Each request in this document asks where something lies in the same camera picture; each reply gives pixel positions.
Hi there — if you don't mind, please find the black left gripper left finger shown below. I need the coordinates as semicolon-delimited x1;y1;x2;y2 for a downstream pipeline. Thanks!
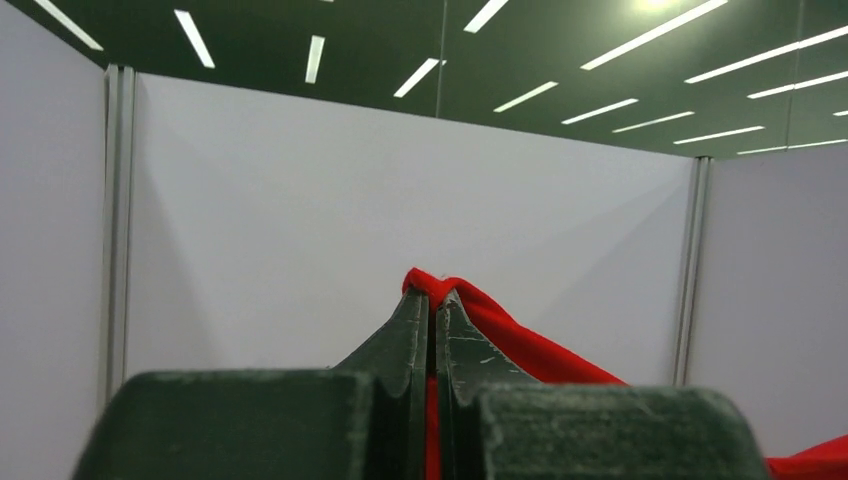
73;289;429;479

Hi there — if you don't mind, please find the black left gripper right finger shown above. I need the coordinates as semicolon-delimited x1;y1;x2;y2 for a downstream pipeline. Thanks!
436;292;770;479

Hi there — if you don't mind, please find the red t-shirt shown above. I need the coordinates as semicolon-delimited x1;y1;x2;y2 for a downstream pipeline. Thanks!
401;268;847;479

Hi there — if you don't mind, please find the aluminium corner post left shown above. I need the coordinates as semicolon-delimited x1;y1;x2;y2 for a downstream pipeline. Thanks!
98;64;136;411

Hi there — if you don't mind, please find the aluminium corner post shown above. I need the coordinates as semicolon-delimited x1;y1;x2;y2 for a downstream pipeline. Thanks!
98;64;136;411
671;156;714;387

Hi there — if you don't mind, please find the aluminium corner post right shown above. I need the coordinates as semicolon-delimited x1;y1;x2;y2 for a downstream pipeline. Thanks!
671;156;714;387

